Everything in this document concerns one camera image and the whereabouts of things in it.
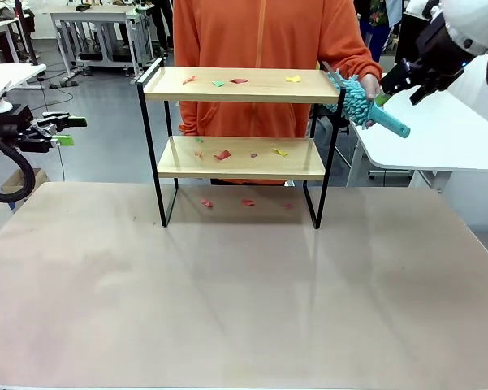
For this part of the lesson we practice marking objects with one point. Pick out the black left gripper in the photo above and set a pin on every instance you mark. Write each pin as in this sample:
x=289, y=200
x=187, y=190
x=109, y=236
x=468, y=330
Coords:
x=12, y=124

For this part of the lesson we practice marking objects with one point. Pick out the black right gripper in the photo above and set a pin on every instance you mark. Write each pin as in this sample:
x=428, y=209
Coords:
x=440, y=50

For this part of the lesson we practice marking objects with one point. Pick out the teal chenille duster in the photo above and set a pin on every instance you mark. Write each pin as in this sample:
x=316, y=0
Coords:
x=357, y=103

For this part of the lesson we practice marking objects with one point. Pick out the person's left forearm orange sleeve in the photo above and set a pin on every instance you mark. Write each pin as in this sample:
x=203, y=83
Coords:
x=349, y=53

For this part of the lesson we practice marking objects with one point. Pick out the person's right forearm orange sleeve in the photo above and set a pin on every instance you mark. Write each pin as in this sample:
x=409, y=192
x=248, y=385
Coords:
x=186, y=89

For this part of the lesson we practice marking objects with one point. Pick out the person's left hand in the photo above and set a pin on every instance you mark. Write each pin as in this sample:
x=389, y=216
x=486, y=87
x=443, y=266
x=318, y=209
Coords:
x=372, y=89

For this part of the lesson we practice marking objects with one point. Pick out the white rounded side table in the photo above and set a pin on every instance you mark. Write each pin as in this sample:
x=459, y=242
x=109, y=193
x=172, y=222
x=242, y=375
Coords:
x=438, y=134

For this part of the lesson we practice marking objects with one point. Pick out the person in colourful shirt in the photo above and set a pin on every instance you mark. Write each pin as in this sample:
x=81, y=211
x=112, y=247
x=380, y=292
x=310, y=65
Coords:
x=375, y=24

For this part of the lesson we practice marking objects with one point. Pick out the cardboard box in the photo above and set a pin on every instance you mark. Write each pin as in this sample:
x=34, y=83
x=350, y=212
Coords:
x=18, y=183

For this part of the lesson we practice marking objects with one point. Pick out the white desk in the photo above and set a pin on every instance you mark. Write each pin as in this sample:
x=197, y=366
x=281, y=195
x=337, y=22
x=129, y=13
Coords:
x=12, y=73

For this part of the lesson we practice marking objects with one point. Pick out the black pole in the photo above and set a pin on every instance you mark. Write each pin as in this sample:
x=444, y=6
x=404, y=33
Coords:
x=27, y=32

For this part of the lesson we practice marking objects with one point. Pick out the white-framed workbench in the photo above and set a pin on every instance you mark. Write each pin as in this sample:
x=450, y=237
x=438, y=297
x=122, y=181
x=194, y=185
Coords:
x=101, y=18

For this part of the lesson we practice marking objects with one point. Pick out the yellow paper scrap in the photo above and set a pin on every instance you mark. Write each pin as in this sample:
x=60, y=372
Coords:
x=293, y=79
x=280, y=152

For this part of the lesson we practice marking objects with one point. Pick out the person in dark clothes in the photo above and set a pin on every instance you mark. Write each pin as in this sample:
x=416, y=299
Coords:
x=162, y=20

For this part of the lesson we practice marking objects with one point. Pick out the person in orange hoodie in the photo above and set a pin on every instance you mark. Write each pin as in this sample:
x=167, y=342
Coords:
x=260, y=36

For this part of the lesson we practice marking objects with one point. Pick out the black metal bar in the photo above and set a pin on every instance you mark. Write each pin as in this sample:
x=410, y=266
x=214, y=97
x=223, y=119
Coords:
x=243, y=91

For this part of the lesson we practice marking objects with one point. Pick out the small red paper scrap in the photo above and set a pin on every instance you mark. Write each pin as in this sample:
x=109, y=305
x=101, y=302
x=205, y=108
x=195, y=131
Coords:
x=288, y=205

